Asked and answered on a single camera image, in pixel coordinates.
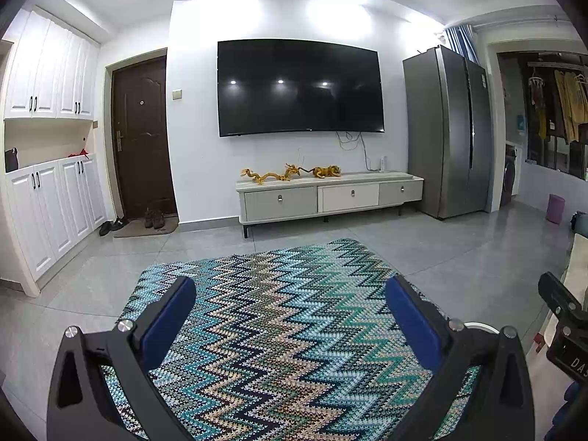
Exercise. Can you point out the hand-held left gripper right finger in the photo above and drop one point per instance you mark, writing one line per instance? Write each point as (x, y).
(411, 321)

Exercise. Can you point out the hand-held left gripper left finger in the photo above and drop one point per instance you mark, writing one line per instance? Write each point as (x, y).
(167, 326)

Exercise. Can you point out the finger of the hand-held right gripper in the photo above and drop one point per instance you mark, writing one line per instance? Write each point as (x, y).
(558, 296)

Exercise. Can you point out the white round bin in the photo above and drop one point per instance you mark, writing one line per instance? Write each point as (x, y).
(481, 327)

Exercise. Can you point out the person's right forearm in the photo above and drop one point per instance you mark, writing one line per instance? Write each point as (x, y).
(576, 399)

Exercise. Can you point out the teal sofa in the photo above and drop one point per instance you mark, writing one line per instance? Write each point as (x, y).
(579, 223)

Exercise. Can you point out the brown door mat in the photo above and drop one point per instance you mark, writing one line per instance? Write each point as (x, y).
(147, 229)

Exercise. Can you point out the brown shoe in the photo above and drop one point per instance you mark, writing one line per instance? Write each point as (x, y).
(159, 219)
(149, 218)

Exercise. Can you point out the black shoe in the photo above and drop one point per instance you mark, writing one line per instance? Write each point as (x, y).
(106, 228)
(120, 223)

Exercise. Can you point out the zigzag knitted blanket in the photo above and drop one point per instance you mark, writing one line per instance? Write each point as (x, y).
(285, 330)

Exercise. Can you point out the washing machine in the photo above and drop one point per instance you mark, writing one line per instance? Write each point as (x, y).
(510, 177)

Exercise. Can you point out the white base cabinet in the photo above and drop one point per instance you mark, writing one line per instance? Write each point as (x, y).
(50, 220)

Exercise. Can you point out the grey white television cabinet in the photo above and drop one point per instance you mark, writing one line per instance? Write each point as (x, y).
(280, 202)

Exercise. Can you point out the golden tiger figurine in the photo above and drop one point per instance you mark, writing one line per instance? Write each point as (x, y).
(327, 171)

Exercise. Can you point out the golden dragon figurine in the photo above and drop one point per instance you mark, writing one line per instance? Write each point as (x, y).
(271, 175)

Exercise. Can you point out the brown entrance door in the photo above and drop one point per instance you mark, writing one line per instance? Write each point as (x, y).
(142, 142)

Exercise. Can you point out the yellow hanging garment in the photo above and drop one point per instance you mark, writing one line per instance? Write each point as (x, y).
(572, 105)

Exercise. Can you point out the silver double-door fridge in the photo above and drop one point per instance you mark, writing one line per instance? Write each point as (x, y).
(445, 133)

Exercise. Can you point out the hanger with small clothes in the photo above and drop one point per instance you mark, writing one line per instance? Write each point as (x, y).
(538, 105)

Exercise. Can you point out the red cloth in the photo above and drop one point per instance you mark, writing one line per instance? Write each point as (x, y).
(79, 153)

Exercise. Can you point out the black bag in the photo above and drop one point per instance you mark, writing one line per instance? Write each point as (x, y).
(11, 161)

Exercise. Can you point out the blue curtain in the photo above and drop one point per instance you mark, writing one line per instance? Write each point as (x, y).
(460, 43)

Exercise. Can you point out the green wall sign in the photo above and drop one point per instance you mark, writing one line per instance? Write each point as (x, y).
(522, 122)

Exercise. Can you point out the wall light switch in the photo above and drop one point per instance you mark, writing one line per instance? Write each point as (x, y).
(177, 94)

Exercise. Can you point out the black wall television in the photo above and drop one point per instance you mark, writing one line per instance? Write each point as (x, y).
(298, 87)

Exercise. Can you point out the white wall cabinet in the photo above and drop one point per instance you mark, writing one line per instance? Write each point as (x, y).
(50, 69)

